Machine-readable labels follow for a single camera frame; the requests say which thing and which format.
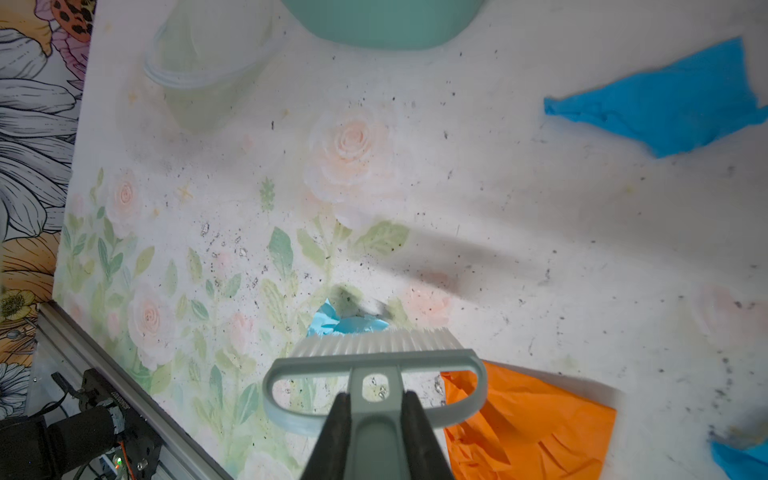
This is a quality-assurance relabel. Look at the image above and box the orange paper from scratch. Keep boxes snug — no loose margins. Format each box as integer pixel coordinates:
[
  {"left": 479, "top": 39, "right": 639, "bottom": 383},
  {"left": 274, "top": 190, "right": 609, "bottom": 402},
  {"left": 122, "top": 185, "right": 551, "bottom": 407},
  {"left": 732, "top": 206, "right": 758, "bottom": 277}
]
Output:
[{"left": 444, "top": 363, "right": 617, "bottom": 479}]

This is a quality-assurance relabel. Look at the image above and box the blue crumpled paper middle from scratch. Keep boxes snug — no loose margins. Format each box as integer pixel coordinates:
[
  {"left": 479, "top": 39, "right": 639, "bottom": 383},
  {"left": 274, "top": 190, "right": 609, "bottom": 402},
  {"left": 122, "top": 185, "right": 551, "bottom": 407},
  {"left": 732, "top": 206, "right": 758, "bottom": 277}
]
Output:
[{"left": 543, "top": 37, "right": 767, "bottom": 158}]

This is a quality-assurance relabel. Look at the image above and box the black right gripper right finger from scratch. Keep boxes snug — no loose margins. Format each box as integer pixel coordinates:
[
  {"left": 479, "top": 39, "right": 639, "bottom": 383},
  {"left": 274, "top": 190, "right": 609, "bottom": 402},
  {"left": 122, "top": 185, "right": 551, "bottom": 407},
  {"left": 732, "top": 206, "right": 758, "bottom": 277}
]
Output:
[{"left": 400, "top": 391, "right": 455, "bottom": 480}]

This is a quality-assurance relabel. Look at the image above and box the green plastic trash bin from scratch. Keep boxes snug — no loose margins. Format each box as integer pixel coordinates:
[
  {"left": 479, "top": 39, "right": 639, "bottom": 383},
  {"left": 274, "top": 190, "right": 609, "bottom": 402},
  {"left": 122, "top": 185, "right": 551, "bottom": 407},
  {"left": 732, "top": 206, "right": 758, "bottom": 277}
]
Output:
[{"left": 283, "top": 0, "right": 483, "bottom": 51}]

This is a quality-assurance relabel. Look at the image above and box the small blue paper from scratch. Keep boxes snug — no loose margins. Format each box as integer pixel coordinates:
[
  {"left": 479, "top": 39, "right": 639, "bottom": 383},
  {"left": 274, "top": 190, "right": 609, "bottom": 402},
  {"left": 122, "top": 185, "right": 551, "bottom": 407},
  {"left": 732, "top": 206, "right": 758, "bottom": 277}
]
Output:
[{"left": 710, "top": 442, "right": 768, "bottom": 480}]

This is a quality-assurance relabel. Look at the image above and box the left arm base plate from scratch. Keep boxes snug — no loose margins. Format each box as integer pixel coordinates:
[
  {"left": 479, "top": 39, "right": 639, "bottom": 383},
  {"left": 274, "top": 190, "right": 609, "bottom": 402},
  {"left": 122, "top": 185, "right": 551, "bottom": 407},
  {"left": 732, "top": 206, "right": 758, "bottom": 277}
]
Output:
[{"left": 78, "top": 368, "right": 163, "bottom": 479}]

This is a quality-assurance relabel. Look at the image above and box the light blue paper front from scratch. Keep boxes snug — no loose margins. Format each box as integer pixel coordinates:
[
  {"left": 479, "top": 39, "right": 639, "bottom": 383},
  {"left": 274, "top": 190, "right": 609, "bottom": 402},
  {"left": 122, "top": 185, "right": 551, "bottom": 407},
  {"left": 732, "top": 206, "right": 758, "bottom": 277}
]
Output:
[{"left": 306, "top": 300, "right": 389, "bottom": 338}]

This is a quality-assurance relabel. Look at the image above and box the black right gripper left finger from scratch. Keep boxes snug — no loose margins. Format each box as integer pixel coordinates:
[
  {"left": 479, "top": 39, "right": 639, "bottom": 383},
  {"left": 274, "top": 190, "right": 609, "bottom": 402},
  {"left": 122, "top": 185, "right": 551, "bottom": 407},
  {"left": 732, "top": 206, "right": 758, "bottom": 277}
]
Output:
[{"left": 300, "top": 393, "right": 352, "bottom": 480}]

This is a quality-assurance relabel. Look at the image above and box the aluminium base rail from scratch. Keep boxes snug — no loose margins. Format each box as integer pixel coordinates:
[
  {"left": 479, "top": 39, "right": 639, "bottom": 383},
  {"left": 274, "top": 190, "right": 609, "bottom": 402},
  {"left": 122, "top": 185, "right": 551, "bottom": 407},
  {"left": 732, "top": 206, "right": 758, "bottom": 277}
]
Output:
[{"left": 25, "top": 302, "right": 229, "bottom": 479}]

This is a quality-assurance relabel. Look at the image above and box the grey-green hand brush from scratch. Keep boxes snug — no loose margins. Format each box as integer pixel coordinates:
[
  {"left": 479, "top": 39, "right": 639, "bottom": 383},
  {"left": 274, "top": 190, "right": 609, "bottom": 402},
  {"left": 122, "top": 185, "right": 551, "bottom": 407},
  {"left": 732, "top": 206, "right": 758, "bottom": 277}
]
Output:
[{"left": 263, "top": 328, "right": 488, "bottom": 479}]

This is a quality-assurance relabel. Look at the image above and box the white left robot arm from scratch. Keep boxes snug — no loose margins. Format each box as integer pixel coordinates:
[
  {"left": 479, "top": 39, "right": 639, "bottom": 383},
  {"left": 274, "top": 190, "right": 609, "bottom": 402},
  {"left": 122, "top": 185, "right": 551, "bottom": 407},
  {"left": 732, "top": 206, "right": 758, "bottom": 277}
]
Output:
[{"left": 1, "top": 407, "right": 117, "bottom": 479}]

